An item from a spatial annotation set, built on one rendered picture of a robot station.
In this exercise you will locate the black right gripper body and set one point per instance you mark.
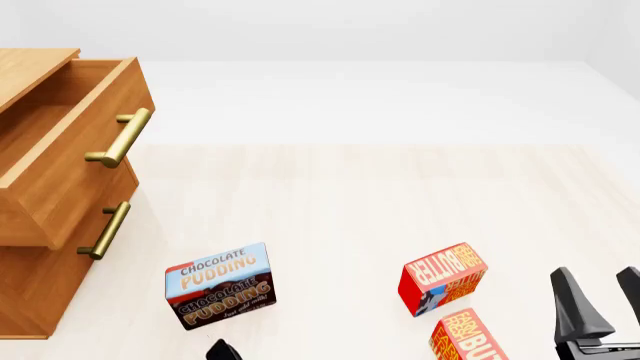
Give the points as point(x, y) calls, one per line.
point(600, 350)

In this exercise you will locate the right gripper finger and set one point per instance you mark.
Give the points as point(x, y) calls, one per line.
point(577, 311)
point(632, 290)

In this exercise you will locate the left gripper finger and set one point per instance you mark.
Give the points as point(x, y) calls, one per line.
point(224, 351)

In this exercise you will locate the closed wooden drawer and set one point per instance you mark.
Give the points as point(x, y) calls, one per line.
point(75, 277)

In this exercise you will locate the open wooden drawer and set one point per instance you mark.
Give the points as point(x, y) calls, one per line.
point(65, 180)

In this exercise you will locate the wooden cabinet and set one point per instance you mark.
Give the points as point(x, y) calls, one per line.
point(22, 71)

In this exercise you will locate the chocolate pudding box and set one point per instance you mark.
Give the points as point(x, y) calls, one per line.
point(220, 285)

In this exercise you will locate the red butter box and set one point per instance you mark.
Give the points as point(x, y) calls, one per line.
point(440, 279)
point(462, 337)

